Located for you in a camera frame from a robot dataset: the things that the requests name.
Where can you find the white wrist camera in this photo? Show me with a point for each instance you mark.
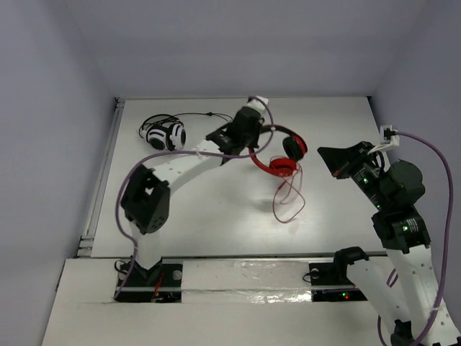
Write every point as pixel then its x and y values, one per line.
pixel 257 103
pixel 389 139

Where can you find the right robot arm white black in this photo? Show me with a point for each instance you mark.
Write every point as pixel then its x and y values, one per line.
pixel 421 317

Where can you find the white black headphones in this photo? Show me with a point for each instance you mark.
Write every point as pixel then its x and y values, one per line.
pixel 163 132

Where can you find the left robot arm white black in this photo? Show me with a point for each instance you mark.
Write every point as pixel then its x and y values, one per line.
pixel 144 197

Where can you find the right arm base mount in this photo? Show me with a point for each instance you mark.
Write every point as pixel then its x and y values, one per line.
pixel 327 286

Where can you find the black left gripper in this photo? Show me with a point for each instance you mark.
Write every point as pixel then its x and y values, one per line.
pixel 250 133

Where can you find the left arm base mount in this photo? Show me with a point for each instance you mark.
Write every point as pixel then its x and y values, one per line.
pixel 160 284

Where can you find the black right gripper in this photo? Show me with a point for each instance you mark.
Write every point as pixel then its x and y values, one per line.
pixel 342 160

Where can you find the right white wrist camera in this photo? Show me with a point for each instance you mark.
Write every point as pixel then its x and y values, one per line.
pixel 389 139

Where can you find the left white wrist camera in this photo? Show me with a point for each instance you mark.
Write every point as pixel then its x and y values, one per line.
pixel 257 103

